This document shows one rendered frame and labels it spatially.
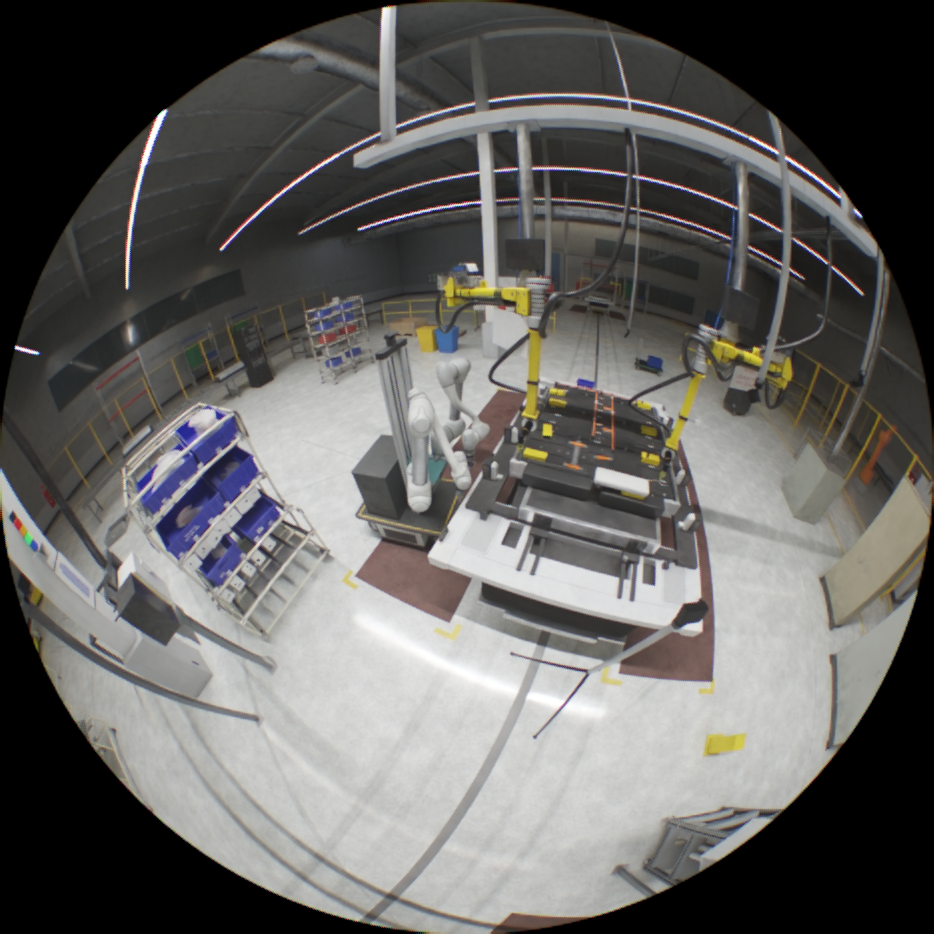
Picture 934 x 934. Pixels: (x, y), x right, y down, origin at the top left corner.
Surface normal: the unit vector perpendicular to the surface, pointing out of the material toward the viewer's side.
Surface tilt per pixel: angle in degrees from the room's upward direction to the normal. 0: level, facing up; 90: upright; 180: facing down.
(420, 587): 0
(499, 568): 0
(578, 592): 0
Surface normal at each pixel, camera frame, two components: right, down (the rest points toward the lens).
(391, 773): -0.04, -0.76
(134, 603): 0.91, 0.24
